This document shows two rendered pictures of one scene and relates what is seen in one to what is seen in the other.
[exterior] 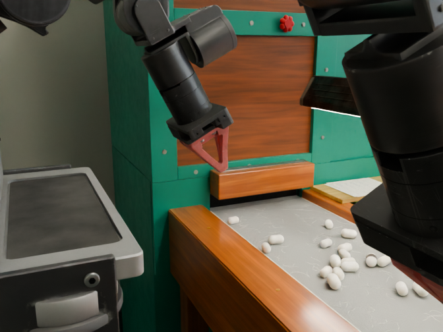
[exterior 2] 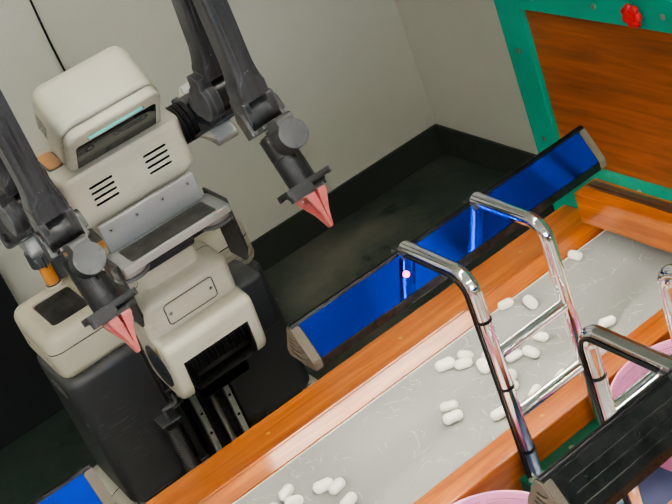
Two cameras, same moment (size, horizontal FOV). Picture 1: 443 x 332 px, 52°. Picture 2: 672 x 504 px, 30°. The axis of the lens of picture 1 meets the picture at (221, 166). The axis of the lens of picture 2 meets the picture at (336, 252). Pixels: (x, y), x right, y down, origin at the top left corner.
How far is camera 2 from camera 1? 2.37 m
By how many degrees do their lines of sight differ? 84
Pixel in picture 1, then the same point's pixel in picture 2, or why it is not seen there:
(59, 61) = not seen: outside the picture
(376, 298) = (434, 397)
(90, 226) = (146, 249)
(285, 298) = (387, 346)
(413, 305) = (428, 420)
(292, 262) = not seen: hidden behind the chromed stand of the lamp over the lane
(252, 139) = (643, 157)
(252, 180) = (612, 215)
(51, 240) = (134, 249)
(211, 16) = (274, 126)
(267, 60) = (635, 56)
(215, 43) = (277, 146)
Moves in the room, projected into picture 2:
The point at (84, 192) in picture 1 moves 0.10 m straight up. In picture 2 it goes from (186, 226) to (166, 183)
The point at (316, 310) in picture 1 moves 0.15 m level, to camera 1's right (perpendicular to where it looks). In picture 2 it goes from (374, 366) to (391, 411)
